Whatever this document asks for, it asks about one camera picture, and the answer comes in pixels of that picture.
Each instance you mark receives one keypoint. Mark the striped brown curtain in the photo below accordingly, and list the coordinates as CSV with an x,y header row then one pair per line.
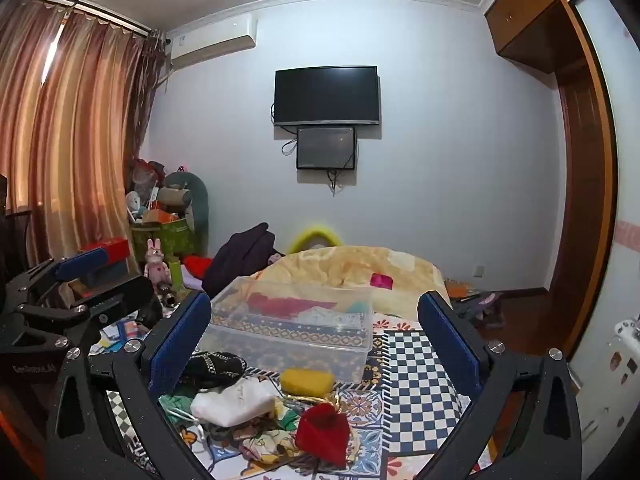
x,y
75,135

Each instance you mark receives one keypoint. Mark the white cloth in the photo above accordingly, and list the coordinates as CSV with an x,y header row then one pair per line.
x,y
230,404

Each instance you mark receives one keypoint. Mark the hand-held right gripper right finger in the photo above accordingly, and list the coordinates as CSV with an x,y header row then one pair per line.
x,y
447,347

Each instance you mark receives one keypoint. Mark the wooden overhead cabinet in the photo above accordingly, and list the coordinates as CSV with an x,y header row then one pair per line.
x,y
530,10

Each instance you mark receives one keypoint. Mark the green pleated cloth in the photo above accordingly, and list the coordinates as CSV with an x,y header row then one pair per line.
x,y
175,404

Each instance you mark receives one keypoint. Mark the grey-green plush toy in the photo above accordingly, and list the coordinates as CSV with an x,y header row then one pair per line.
x,y
197,200

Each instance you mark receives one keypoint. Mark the clear plastic storage box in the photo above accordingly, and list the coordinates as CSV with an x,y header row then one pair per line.
x,y
300,355

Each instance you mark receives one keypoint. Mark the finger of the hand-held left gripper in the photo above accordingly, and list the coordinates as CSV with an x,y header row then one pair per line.
x,y
120,296
82,263

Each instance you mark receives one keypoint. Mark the red floor cloth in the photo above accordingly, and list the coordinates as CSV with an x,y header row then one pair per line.
x,y
197,264

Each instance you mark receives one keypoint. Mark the white air conditioner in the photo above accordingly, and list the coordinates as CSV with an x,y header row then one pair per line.
x,y
210,45

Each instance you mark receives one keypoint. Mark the grey patterned cloth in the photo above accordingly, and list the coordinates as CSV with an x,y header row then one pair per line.
x,y
325,321

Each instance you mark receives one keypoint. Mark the dark grey box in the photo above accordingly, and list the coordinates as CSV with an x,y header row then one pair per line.
x,y
112,272

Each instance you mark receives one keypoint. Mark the green cardboard box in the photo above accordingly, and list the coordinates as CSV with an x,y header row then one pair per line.
x,y
170,240

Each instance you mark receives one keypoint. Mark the red box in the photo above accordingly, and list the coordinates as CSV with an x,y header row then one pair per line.
x,y
112,247

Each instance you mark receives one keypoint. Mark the small black monitor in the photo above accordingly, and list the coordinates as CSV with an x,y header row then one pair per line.
x,y
325,147

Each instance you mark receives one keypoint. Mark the green tube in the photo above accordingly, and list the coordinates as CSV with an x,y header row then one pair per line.
x,y
174,270

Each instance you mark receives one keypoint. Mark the large black television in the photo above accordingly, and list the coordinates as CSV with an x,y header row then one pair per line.
x,y
325,95

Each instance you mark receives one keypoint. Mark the dark red plush cloth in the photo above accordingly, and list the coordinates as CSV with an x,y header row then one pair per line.
x,y
320,432

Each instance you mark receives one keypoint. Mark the white wall socket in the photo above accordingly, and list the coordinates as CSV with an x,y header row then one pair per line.
x,y
479,271

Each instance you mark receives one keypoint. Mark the white device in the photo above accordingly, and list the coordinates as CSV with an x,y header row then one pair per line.
x,y
627,337

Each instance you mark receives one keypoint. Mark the black beaded cloth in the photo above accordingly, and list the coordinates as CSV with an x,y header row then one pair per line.
x,y
215,362

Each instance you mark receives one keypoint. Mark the small white fan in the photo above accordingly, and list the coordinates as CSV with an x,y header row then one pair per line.
x,y
132,205

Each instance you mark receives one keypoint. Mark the yellow plush pouch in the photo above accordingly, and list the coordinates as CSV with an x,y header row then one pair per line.
x,y
305,381

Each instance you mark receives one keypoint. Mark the black flashlight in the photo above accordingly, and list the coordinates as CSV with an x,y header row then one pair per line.
x,y
169,294

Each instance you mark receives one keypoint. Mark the pink rabbit figure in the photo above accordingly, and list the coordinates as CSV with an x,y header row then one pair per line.
x,y
157,265

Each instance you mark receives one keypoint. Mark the white sliding wardrobe door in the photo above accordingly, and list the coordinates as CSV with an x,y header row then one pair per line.
x,y
620,135

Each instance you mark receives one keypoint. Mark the teal cloth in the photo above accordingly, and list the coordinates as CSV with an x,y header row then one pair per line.
x,y
357,306

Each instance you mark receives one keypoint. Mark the patterned bed sheet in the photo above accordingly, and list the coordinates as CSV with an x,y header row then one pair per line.
x,y
415,375

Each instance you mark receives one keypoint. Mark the dark purple clothing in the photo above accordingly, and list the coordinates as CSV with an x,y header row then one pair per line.
x,y
240,255

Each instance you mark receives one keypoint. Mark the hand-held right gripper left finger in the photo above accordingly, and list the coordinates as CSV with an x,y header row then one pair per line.
x,y
177,347

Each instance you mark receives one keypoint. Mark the yellow fleece blanket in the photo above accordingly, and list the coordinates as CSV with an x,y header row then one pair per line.
x,y
340,265

